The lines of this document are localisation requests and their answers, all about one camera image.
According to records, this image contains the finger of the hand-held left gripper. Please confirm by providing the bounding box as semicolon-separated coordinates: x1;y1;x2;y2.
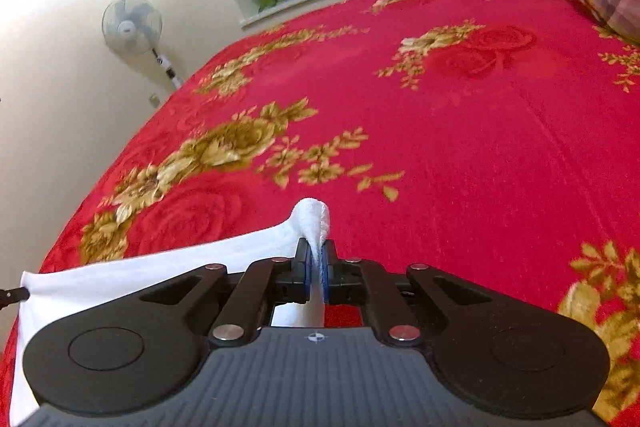
0;288;30;309

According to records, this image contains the red floral blanket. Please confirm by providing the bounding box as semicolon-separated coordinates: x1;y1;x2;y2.
0;0;640;425

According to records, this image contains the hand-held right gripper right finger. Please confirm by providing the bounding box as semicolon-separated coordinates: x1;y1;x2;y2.
320;241;493;348

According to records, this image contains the white standing fan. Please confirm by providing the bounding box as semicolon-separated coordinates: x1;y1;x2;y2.
101;0;183;88

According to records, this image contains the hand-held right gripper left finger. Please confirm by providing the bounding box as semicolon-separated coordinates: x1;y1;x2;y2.
139;238;314;348

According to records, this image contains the white t-shirt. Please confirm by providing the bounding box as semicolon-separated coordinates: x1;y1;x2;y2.
10;198;332;425

